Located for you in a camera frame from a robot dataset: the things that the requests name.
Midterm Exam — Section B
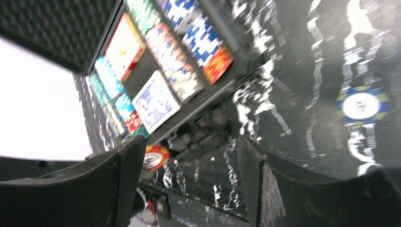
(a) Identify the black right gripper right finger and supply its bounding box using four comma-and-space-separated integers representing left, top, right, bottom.
236, 136, 401, 227

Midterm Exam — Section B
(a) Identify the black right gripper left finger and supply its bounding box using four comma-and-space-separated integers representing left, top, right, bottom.
0, 135, 146, 227

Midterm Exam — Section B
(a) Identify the red yellow poker chip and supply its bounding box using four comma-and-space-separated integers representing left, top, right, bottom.
143, 145, 170, 171

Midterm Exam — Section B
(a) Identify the blue poker card deck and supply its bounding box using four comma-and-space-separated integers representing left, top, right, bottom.
132, 70, 181, 134

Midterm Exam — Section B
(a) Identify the black poker set case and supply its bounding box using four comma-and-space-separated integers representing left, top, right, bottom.
0, 0, 264, 164

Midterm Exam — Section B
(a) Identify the light blue red chip stack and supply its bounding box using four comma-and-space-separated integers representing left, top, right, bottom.
95, 56, 149, 138

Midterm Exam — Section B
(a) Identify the blue yellow poker chip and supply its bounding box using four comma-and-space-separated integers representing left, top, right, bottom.
336, 86, 391, 125

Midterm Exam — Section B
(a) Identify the red poker card deck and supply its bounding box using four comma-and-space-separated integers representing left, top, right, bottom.
105, 12, 146, 82

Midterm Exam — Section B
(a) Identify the green chip stack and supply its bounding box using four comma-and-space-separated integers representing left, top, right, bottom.
125, 0, 162, 36

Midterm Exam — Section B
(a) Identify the purple chip stack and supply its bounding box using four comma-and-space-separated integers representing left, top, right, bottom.
156, 0, 169, 11

